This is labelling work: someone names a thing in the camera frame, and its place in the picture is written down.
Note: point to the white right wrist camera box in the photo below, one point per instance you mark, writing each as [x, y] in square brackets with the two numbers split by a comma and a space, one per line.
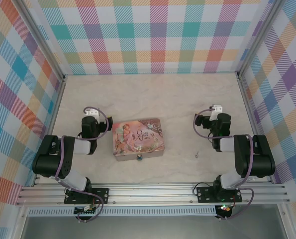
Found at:
[217, 109]

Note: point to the small blue padlock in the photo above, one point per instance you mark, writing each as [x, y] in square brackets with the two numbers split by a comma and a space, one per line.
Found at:
[139, 157]

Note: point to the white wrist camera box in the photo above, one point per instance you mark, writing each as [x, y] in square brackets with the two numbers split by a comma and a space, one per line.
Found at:
[217, 109]
[91, 112]

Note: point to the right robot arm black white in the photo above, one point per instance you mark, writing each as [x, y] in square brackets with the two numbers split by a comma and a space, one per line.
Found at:
[259, 161]

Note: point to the aluminium mounting rail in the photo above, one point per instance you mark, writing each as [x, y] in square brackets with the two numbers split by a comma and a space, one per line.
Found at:
[150, 193]

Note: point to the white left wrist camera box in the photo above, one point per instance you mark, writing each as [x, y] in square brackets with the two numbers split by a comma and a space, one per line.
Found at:
[91, 112]

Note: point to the pink fairy print tin box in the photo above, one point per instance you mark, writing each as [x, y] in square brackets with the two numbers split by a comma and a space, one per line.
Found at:
[137, 139]

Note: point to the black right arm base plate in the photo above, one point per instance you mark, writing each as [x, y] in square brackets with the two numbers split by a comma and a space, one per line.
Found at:
[205, 194]

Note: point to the aluminium side rail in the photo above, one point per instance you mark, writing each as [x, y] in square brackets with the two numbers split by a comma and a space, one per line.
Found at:
[253, 124]

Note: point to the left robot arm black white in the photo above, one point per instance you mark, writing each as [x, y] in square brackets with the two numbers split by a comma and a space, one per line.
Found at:
[48, 164]

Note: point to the aluminium frame post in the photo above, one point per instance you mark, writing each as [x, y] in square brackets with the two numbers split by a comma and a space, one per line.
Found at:
[42, 37]
[258, 37]

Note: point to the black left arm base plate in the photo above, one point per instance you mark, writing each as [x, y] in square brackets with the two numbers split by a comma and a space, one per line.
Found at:
[101, 195]

